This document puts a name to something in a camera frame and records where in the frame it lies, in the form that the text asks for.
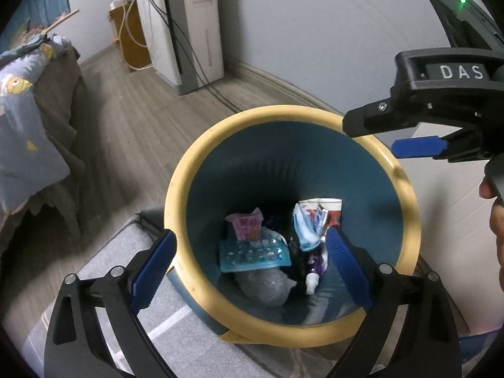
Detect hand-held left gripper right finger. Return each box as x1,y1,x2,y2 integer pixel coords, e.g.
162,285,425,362
324,227,462,378

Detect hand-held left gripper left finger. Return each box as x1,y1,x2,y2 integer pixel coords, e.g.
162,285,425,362
43,229,178,378

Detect blue face mask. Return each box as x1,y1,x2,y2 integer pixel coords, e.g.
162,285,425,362
293,203,327,253

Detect blue bin with yellow rim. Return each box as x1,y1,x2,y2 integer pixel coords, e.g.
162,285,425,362
164,105,421,349

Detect white air purifier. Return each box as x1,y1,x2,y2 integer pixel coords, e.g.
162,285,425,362
136,0,225,96

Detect cream cable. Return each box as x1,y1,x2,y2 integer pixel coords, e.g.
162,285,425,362
124,0,152,72

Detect wooden nightstand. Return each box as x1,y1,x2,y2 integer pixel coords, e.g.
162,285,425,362
109,0,153,73

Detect pink wrapper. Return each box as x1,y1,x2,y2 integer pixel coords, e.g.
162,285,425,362
225,207,264,243

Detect white cabinet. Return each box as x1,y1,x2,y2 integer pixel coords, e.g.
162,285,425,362
390,118,504,335

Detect person's right hand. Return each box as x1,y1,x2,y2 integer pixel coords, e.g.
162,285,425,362
479,173,504,268

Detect teal blister pack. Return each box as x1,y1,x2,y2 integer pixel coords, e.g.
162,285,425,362
218,232,291,273

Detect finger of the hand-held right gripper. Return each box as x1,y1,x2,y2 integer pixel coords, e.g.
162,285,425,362
392,128,491,163
342,98,428,139

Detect purple tube with white cap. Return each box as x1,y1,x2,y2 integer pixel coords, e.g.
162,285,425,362
305,250,329,295

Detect bed with blue quilt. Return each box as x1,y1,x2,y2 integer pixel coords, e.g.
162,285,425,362
0,33,75,215

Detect black cables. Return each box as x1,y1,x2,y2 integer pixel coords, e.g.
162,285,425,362
136,0,245,113

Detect white plastic bag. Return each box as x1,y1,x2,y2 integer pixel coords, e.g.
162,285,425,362
236,268,298,308

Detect grey checked cushion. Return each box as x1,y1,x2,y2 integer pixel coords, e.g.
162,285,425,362
20,213,327,378

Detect grey bed skirt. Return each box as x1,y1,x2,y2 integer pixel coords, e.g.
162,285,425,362
24,43,93,237

